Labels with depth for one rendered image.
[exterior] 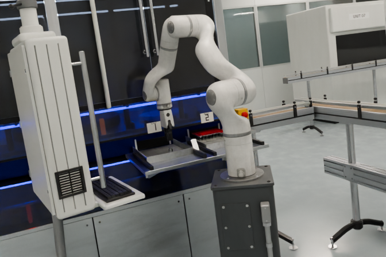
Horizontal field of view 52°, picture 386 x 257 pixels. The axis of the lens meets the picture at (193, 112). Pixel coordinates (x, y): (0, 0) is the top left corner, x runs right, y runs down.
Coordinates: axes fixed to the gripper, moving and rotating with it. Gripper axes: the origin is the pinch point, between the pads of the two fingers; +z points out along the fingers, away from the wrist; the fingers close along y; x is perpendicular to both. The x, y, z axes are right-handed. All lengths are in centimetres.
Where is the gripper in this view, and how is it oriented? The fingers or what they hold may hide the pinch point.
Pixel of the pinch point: (168, 136)
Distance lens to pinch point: 216.6
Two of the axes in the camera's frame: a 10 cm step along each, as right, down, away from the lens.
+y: -3.6, -0.7, 9.3
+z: 1.3, 9.8, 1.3
